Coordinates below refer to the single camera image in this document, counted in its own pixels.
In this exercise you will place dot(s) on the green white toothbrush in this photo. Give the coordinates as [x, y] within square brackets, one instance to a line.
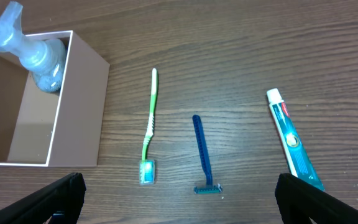
[147, 167]

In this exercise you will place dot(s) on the teal toothpaste tube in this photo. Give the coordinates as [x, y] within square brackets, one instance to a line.
[298, 161]

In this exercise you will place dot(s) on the pink open cardboard box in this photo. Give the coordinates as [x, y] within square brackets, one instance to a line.
[40, 129]

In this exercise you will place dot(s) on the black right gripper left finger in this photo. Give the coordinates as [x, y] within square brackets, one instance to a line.
[59, 202]

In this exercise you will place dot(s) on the blue disposable razor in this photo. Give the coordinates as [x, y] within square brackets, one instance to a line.
[209, 188]

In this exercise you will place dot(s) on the clear foam soap pump bottle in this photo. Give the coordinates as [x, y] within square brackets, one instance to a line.
[46, 59]

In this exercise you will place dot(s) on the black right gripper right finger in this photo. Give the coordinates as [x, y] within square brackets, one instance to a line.
[300, 202]

